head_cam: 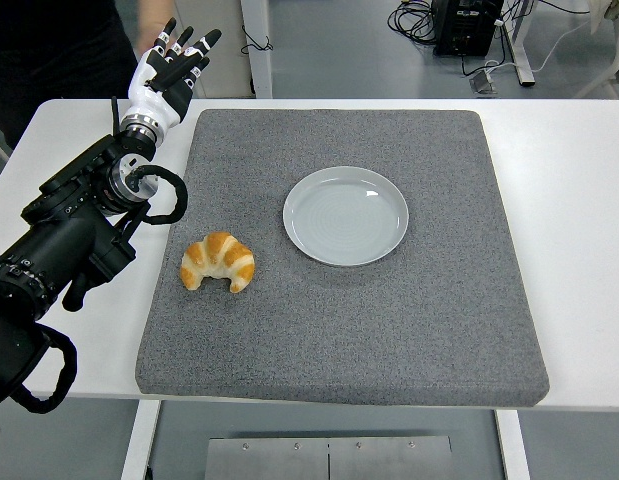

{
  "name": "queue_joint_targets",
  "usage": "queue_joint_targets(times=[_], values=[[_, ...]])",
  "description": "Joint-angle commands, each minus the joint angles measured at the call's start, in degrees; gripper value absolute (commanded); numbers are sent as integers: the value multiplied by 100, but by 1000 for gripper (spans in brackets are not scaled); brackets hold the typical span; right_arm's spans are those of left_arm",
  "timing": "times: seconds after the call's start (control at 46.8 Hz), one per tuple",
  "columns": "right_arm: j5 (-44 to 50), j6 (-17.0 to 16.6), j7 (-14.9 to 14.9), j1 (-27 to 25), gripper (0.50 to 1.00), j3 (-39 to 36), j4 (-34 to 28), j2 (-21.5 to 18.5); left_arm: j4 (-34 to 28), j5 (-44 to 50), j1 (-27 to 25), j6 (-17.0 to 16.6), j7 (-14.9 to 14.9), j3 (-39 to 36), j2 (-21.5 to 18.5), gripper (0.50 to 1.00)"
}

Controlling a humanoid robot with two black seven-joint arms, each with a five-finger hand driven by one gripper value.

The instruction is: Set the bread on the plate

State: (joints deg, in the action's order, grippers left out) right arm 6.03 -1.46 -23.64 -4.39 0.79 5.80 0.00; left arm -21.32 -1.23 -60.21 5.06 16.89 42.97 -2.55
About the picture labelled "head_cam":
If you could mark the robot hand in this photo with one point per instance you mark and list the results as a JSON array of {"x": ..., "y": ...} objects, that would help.
[{"x": 154, "y": 102}]

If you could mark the person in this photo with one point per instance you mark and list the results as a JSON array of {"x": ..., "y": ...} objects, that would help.
[{"x": 49, "y": 50}]

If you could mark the grey metal plate with screws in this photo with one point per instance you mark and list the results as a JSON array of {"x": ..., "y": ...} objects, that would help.
[{"x": 329, "y": 460}]

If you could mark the white desk leg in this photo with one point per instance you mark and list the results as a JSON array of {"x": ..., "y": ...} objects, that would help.
[{"x": 521, "y": 60}]

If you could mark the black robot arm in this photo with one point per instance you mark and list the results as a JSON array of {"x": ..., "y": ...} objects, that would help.
[{"x": 54, "y": 240}]

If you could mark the golden croissant bread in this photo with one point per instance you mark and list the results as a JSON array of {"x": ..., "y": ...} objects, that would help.
[{"x": 219, "y": 255}]

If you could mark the grey speckled table mat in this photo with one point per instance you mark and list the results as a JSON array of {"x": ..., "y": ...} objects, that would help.
[{"x": 339, "y": 325}]

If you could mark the black computer case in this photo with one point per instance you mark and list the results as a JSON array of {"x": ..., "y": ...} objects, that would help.
[{"x": 464, "y": 30}]

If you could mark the white table leg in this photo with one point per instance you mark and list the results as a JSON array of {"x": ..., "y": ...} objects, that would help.
[
  {"x": 139, "y": 440},
  {"x": 511, "y": 445}
]

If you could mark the grey floor pedal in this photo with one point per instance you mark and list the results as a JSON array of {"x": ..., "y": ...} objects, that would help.
[{"x": 483, "y": 82}]

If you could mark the white tubular frame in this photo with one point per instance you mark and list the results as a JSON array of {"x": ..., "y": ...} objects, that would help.
[{"x": 617, "y": 50}]

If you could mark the pale grey round plate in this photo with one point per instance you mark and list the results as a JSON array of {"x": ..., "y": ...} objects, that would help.
[{"x": 344, "y": 220}]

